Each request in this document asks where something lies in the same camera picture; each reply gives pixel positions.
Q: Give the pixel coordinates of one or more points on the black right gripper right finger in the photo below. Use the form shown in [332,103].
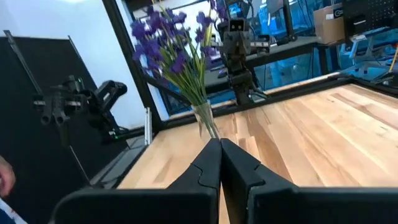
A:
[255,199]

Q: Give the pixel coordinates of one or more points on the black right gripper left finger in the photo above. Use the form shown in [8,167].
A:
[192,202]

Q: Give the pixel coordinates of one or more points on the purple artificial flower bunch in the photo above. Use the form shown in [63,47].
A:
[178,63]
[149,46]
[203,18]

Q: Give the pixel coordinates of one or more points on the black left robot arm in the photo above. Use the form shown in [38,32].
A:
[242,84]

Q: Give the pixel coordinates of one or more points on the clear glass vase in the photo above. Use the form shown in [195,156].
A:
[205,118]

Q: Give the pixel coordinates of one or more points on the black computer mouse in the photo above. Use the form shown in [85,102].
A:
[222,74]

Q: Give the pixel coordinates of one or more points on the cardboard box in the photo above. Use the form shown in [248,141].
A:
[326,28]

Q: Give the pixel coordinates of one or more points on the black perforated panel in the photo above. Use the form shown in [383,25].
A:
[373,12]

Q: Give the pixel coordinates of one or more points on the black panel board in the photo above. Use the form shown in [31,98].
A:
[37,174]

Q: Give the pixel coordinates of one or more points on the person's hand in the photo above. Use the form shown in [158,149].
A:
[6,177]

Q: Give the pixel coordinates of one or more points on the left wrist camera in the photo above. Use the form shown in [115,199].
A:
[238,26]

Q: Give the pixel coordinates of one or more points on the silver metal bracket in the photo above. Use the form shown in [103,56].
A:
[148,127]

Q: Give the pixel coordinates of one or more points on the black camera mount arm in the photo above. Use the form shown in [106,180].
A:
[102,93]

